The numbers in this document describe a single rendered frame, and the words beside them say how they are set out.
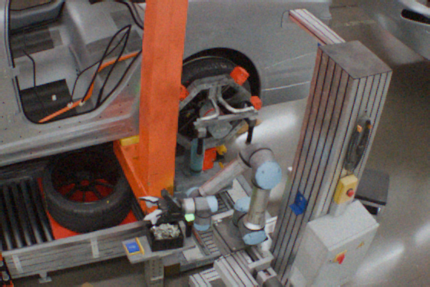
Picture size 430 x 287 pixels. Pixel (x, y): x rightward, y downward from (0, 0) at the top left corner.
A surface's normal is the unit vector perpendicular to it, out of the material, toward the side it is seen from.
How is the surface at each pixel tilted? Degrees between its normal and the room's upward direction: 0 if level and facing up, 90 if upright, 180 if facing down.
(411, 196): 0
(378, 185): 0
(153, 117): 90
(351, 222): 0
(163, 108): 90
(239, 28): 90
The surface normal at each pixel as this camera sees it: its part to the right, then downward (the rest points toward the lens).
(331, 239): 0.09, -0.76
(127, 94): 0.43, 0.62
